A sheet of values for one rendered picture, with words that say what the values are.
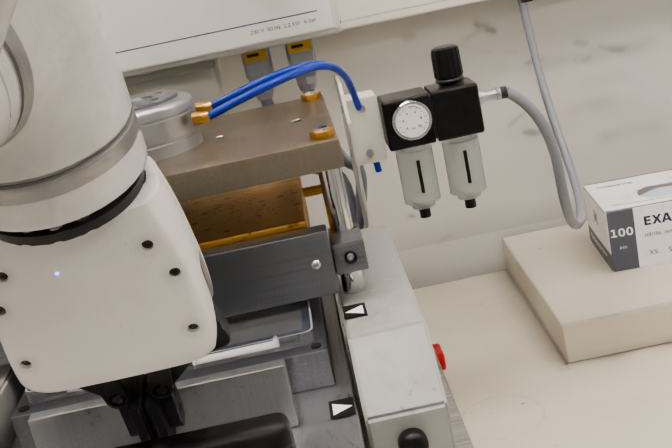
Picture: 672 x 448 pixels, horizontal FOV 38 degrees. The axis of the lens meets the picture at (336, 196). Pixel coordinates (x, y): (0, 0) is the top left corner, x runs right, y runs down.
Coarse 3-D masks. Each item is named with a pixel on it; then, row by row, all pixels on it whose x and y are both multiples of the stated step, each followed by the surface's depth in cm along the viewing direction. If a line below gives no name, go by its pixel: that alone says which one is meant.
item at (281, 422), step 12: (240, 420) 51; (252, 420) 51; (264, 420) 50; (276, 420) 50; (288, 420) 51; (192, 432) 51; (204, 432) 51; (216, 432) 50; (228, 432) 50; (240, 432) 50; (252, 432) 50; (264, 432) 50; (276, 432) 50; (288, 432) 50; (132, 444) 51; (144, 444) 51; (156, 444) 50; (168, 444) 50; (180, 444) 50; (192, 444) 50; (204, 444) 50; (216, 444) 50; (228, 444) 50; (240, 444) 50; (252, 444) 50; (264, 444) 50; (276, 444) 50; (288, 444) 50
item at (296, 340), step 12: (312, 324) 63; (288, 336) 62; (300, 336) 62; (312, 336) 62; (228, 348) 62; (240, 348) 62; (252, 348) 62; (264, 348) 62; (276, 348) 62; (288, 348) 62; (204, 360) 62; (216, 360) 62; (228, 360) 62; (36, 396) 62; (48, 396) 62; (60, 396) 62
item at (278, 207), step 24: (240, 192) 76; (264, 192) 75; (288, 192) 73; (312, 192) 77; (192, 216) 72; (216, 216) 71; (240, 216) 70; (264, 216) 69; (288, 216) 67; (216, 240) 66; (240, 240) 66
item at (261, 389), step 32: (192, 384) 56; (224, 384) 56; (256, 384) 57; (288, 384) 57; (352, 384) 64; (32, 416) 57; (64, 416) 56; (96, 416) 56; (192, 416) 57; (224, 416) 57; (256, 416) 57; (288, 416) 57; (320, 416) 58; (352, 416) 57
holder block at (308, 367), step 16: (320, 304) 68; (320, 320) 65; (320, 336) 63; (288, 352) 62; (304, 352) 61; (320, 352) 61; (208, 368) 62; (224, 368) 61; (288, 368) 61; (304, 368) 61; (320, 368) 61; (304, 384) 61; (320, 384) 61; (64, 400) 61; (80, 400) 61; (16, 416) 61; (16, 432) 61
